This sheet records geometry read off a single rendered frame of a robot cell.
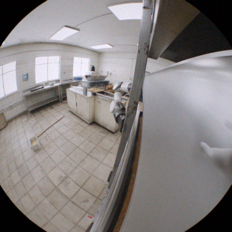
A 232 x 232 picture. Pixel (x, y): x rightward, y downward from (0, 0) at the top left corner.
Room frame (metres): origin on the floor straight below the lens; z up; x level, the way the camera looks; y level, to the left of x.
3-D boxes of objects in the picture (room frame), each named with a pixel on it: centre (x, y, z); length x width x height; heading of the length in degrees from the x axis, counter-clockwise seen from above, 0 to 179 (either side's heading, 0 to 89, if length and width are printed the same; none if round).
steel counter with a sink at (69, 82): (3.14, 2.95, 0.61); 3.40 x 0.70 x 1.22; 158
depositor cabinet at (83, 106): (2.34, 1.05, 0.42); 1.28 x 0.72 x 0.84; 60
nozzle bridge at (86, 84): (2.11, 0.64, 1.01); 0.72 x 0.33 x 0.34; 150
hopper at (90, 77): (2.11, 0.64, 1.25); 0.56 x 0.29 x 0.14; 150
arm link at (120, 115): (0.47, -0.05, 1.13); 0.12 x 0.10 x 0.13; 17
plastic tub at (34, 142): (0.57, 1.73, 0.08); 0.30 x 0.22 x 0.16; 55
